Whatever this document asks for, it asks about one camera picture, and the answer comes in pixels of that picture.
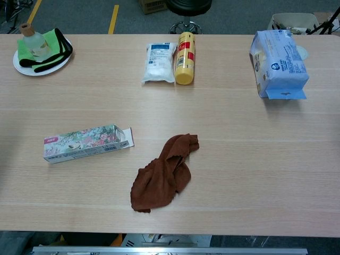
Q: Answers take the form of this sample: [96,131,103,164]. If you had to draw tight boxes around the black tripod stand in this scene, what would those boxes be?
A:
[305,5,340,36]

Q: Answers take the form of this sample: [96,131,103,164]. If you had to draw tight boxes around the cardboard box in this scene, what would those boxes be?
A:
[137,0,168,15]

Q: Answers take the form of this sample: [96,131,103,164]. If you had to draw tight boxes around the brown cloth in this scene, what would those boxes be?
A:
[130,133,201,214]

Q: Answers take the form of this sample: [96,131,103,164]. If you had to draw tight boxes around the white plastic pouch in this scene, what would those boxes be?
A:
[141,42,178,86]

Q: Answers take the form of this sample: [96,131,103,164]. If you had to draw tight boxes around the blue tissue pack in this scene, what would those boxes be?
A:
[249,29,310,100]

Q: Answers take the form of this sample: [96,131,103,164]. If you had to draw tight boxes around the yellow bottle red label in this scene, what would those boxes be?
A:
[174,31,196,86]

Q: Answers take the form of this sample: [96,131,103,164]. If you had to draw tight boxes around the green towel black trim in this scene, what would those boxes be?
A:
[17,28,74,73]

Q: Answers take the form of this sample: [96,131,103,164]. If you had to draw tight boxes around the black round stool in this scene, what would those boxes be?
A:
[165,0,213,35]

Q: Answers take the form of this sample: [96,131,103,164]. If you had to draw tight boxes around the white round plate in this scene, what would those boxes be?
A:
[12,37,73,77]

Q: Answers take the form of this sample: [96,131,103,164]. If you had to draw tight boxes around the aluminium rail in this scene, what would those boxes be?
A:
[31,245,309,255]

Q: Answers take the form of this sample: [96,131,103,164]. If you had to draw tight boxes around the white bin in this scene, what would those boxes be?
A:
[267,13,320,35]

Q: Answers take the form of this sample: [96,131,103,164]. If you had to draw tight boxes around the shiny floral snack packet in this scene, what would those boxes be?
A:
[42,123,135,165]

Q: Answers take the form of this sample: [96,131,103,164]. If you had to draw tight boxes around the white round coaster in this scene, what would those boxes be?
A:
[295,45,310,61]

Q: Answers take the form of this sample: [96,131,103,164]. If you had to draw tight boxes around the frosted glass bottle wooden cap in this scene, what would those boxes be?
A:
[19,22,51,63]

